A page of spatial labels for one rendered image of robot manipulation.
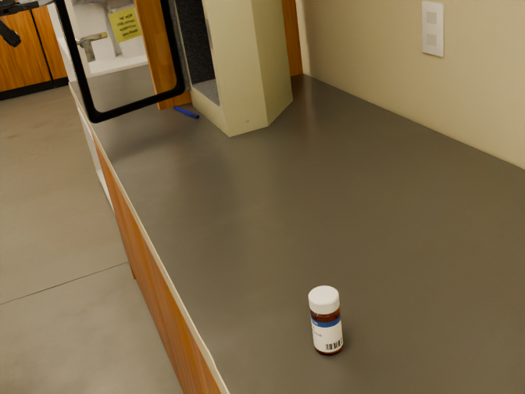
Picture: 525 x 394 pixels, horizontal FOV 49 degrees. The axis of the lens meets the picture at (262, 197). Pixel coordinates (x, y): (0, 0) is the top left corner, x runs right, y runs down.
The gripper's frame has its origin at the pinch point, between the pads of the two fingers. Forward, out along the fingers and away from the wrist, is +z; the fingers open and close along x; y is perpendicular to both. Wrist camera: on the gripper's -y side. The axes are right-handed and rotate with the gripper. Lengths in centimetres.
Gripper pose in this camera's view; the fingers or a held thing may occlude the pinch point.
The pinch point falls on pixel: (52, 1)
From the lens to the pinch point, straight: 160.3
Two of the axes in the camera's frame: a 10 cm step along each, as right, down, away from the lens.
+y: -1.3, -8.8, -4.6
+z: 9.1, -2.9, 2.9
